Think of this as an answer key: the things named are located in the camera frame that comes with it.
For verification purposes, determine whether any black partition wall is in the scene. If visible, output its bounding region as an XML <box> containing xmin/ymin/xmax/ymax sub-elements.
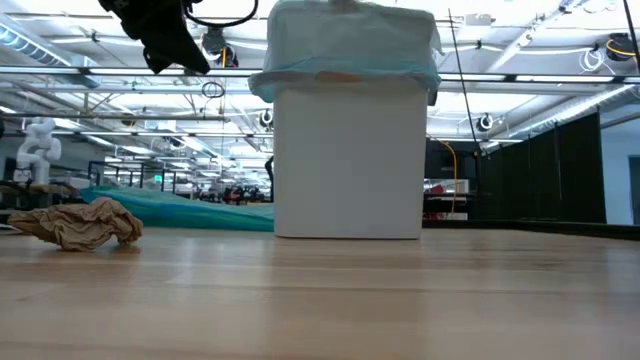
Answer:
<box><xmin>424</xmin><ymin>112</ymin><xmax>607</xmax><ymax>225</ymax></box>

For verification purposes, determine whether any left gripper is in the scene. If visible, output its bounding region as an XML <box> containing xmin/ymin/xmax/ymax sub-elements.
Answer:
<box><xmin>97</xmin><ymin>0</ymin><xmax>212</xmax><ymax>76</ymax></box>

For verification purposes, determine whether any teal plastic trash bag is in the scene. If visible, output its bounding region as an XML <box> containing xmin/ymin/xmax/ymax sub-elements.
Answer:
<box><xmin>79</xmin><ymin>185</ymin><xmax>276</xmax><ymax>233</ymax></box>

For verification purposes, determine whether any light blue trash bag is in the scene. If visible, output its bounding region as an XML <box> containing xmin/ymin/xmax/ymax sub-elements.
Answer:
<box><xmin>248</xmin><ymin>0</ymin><xmax>445</xmax><ymax>105</ymax></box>

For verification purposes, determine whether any wooden workbench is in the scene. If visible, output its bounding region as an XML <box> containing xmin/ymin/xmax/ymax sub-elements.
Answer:
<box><xmin>0</xmin><ymin>182</ymin><xmax>81</xmax><ymax>211</ymax></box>

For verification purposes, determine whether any yellow cable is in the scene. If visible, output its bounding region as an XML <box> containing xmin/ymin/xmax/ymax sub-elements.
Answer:
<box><xmin>433</xmin><ymin>138</ymin><xmax>459</xmax><ymax>216</ymax></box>

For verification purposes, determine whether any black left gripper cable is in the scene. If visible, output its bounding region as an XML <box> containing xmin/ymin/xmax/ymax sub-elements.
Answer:
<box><xmin>182</xmin><ymin>0</ymin><xmax>260</xmax><ymax>29</ymax></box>

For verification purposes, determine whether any silver ventilation duct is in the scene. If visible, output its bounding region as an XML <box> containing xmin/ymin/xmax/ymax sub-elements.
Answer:
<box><xmin>0</xmin><ymin>14</ymin><xmax>101</xmax><ymax>89</ymax></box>

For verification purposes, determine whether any black aluminium table frame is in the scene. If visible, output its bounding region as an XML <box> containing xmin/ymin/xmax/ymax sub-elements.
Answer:
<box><xmin>422</xmin><ymin>218</ymin><xmax>640</xmax><ymax>242</ymax></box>

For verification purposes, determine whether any white plastic trash bin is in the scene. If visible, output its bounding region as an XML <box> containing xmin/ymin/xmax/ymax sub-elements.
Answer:
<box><xmin>273</xmin><ymin>74</ymin><xmax>430</xmax><ymax>240</ymax></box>

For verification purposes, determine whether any large brown paper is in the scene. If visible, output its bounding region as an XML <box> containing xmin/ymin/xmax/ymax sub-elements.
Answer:
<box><xmin>7</xmin><ymin>197</ymin><xmax>144</xmax><ymax>252</ymax></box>

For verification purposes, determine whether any thin black hanging cable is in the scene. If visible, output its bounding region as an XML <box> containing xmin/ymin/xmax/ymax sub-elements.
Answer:
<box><xmin>447</xmin><ymin>7</ymin><xmax>482</xmax><ymax>154</ymax></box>

